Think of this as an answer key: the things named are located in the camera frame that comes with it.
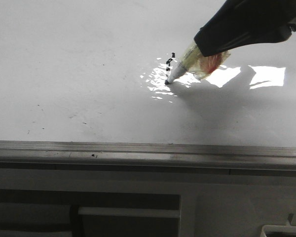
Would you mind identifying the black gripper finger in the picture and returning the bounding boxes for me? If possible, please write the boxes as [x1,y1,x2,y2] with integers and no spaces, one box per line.
[194,0,296,56]

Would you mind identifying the white whiteboard marker with tape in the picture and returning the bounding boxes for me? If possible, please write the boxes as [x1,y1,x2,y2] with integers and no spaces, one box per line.
[165,42,230,85]

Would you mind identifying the white bin corner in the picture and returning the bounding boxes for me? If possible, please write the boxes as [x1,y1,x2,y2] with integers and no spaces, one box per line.
[260,225,296,237]

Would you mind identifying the aluminium whiteboard frame rail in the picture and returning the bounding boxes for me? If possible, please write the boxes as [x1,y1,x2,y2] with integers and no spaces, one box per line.
[0,141,296,177]

